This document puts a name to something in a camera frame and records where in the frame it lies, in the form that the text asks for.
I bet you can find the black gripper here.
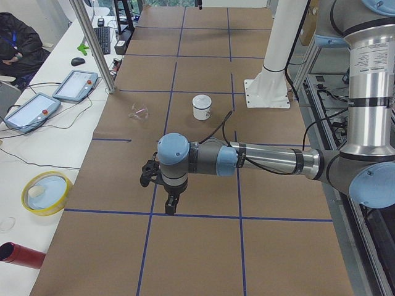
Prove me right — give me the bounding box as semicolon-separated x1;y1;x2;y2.
164;181;188;215

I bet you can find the near blue teach pendant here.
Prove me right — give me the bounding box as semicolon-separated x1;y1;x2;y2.
4;92;60;133

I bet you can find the white enamel cup blue rim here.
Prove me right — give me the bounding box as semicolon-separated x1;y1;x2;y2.
192;94;212;121

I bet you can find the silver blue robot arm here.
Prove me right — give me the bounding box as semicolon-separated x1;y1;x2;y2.
154;1;394;215

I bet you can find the black computer mouse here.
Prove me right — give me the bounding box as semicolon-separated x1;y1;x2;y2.
70;57;86;67

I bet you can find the person in black jacket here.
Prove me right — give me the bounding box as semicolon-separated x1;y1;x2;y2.
1;12;50;91

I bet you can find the clear plastic funnel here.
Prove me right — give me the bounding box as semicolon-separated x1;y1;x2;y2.
128;102;149;121

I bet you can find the blue teach pendant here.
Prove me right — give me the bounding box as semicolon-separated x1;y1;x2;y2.
52;70;98;102
4;92;60;133

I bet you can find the aluminium frame post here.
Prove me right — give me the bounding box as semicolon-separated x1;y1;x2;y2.
69;0;115;94

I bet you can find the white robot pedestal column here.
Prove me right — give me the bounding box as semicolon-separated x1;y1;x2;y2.
244;0;309;109

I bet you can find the green plastic object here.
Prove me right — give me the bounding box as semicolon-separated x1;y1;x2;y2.
77;43;89;56

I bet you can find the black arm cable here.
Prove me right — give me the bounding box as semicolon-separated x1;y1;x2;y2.
199;110;318;175

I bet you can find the red cylinder tube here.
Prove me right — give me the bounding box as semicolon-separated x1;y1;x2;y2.
1;242;46;269

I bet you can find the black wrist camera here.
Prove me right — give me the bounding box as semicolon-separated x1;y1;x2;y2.
139;160;159;187

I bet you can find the black keyboard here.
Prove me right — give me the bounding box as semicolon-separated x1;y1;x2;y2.
93;27;110;55

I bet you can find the yellow tape roll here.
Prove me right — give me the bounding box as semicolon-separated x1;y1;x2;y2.
21;171;73;216

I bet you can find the far blue teach pendant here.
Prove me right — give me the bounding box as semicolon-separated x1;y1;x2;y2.
52;70;98;102

